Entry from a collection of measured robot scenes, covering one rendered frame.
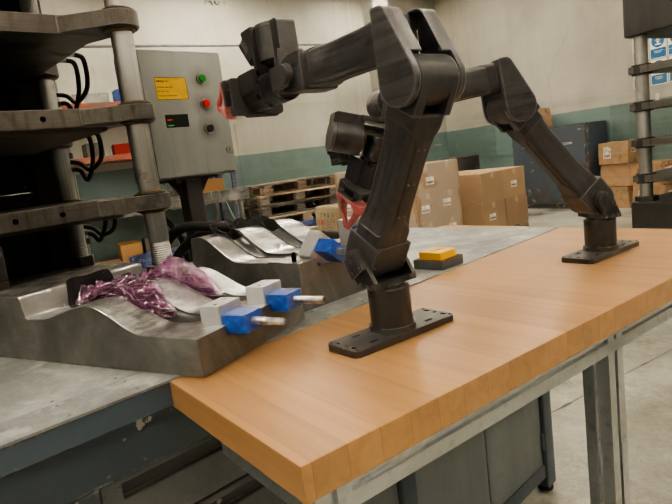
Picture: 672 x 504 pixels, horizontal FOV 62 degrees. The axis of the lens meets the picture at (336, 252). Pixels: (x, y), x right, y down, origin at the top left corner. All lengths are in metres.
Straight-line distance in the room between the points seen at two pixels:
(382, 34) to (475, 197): 5.14
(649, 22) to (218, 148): 3.92
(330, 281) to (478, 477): 0.74
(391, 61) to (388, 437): 0.43
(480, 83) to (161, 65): 1.10
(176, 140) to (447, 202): 3.76
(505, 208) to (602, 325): 5.26
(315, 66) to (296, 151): 7.82
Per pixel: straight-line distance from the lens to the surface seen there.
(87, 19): 1.74
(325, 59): 0.84
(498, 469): 1.66
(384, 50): 0.71
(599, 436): 1.06
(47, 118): 1.68
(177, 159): 1.87
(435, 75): 0.70
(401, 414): 0.61
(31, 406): 0.86
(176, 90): 1.91
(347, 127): 1.02
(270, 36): 0.97
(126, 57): 1.72
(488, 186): 5.87
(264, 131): 8.47
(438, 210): 5.24
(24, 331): 1.08
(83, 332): 0.95
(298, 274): 1.01
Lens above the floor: 1.06
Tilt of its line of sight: 9 degrees down
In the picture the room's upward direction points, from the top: 8 degrees counter-clockwise
